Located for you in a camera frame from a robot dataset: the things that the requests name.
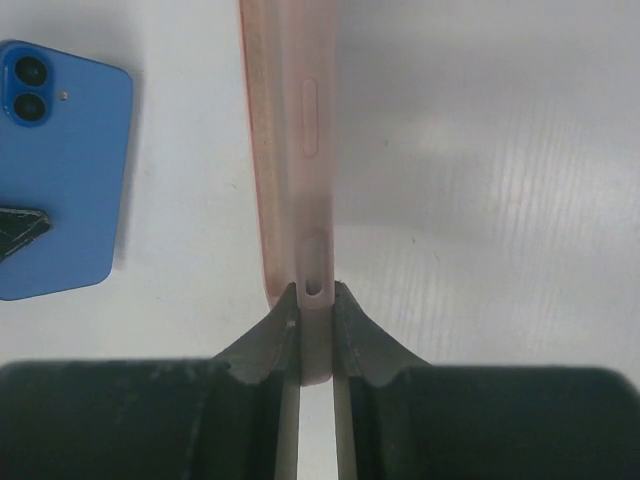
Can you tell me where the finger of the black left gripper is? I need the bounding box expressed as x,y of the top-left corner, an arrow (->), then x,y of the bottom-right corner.
0,207 -> 52,261

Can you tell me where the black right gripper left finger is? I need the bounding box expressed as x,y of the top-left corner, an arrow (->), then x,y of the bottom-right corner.
1,286 -> 301,479

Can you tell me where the black smartphone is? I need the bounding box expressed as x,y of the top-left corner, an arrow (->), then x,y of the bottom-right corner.
1,40 -> 134,301

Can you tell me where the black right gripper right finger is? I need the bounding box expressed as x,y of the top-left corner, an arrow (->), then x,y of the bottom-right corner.
333,283 -> 639,479

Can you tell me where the pink silicone phone case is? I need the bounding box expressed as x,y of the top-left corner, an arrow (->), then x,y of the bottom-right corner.
239,1 -> 337,386

